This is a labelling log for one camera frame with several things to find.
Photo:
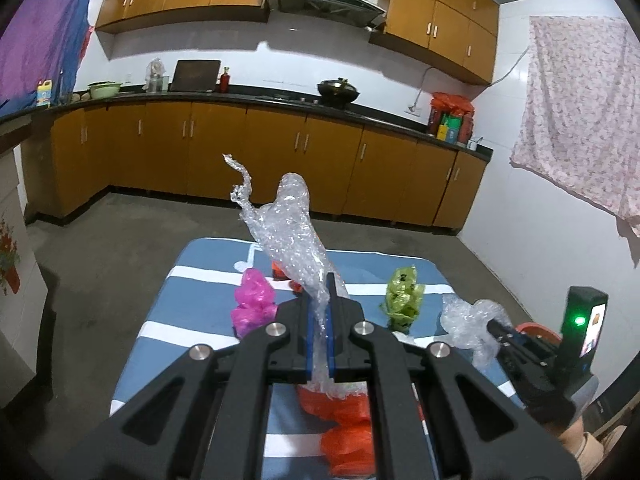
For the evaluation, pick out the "green plastic bag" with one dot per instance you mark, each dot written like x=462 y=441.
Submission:
x=402 y=300

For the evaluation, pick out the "black wok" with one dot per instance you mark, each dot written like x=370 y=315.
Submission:
x=339 y=92

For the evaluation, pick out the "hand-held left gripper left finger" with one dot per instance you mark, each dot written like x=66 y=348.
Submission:
x=314 y=345

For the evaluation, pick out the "small red hanging bag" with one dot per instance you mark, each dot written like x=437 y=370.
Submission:
x=88 y=37

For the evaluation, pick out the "blue striped tablecloth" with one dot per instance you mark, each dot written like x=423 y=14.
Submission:
x=200 y=300

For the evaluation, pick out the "pink plastic bag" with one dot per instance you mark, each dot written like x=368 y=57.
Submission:
x=252 y=300

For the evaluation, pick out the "green plastic basin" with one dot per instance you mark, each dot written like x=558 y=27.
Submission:
x=104 y=90

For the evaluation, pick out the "small red plastic scrap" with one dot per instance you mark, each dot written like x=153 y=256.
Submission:
x=276 y=273

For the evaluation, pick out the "green packet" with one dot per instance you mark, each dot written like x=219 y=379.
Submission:
x=450 y=129

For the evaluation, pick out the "white flower-print cabinet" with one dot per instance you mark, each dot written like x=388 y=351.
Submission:
x=15 y=240

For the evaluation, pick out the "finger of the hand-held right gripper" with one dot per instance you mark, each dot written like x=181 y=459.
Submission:
x=501 y=332

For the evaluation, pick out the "purple hanging cloth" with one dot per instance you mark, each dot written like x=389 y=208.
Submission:
x=35 y=25

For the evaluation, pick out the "yellow detergent bottle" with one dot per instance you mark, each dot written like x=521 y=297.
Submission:
x=44 y=94

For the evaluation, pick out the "orange plastic bag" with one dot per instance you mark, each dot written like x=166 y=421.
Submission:
x=350 y=440

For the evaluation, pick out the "brown cutting board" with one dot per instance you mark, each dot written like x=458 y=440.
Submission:
x=195 y=76

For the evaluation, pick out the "person's right forearm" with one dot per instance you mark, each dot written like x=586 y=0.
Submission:
x=575 y=440

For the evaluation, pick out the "black kitchen countertop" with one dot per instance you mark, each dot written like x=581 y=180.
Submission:
x=270 y=102

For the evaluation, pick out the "small white cup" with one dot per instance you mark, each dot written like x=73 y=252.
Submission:
x=473 y=144

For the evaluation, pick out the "wooden lower cabinets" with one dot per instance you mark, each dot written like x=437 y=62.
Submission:
x=220 y=155

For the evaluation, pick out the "clear bag with jar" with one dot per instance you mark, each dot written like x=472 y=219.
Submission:
x=156 y=76

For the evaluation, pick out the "red trash bin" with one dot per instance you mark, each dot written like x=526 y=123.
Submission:
x=537 y=329

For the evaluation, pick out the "red bag with packets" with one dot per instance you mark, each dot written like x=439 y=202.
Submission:
x=452 y=105

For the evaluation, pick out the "red bottle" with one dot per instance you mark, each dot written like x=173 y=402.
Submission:
x=224 y=82

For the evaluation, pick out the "gas stove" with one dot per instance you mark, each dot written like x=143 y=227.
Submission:
x=287 y=99

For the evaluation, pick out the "long clear plastic wrap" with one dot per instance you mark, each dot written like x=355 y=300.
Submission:
x=295 y=230

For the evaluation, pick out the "pink floral hanging cloth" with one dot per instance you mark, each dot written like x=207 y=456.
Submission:
x=580 y=110

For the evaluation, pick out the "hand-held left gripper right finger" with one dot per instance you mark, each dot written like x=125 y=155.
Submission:
x=331 y=350

